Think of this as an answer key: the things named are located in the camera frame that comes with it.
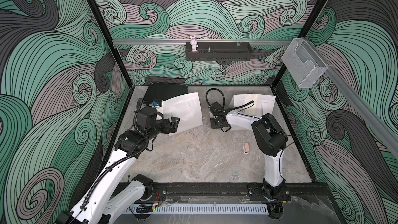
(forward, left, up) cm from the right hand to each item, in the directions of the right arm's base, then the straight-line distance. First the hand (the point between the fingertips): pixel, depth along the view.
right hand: (214, 125), depth 98 cm
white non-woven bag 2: (0, -27, +19) cm, 33 cm away
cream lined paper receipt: (+1, -21, +16) cm, 26 cm away
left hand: (-11, +23, +27) cm, 37 cm away
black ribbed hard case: (+26, +36, +6) cm, 44 cm away
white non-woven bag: (+1, +16, +18) cm, 24 cm away
